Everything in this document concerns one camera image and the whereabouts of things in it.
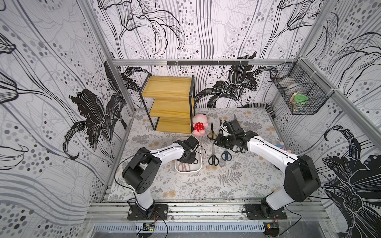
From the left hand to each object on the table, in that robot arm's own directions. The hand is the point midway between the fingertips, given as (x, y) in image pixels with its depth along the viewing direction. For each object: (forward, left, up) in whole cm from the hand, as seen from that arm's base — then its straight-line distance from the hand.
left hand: (189, 161), depth 92 cm
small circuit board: (-34, +19, -2) cm, 39 cm away
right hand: (+8, -16, +12) cm, 22 cm away
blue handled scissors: (+4, -23, +1) cm, 24 cm away
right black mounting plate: (-27, -33, +4) cm, 43 cm away
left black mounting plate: (-28, +15, +1) cm, 32 cm away
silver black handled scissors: (+1, -15, +2) cm, 15 cm away
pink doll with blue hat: (+9, -57, +8) cm, 58 cm away
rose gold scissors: (-4, +3, +1) cm, 5 cm away
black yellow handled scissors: (+20, -15, +1) cm, 25 cm away
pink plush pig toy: (+27, -6, +7) cm, 29 cm away
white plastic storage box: (-5, -3, +1) cm, 6 cm away
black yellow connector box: (-33, -41, 0) cm, 53 cm away
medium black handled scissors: (-1, -4, +1) cm, 4 cm away
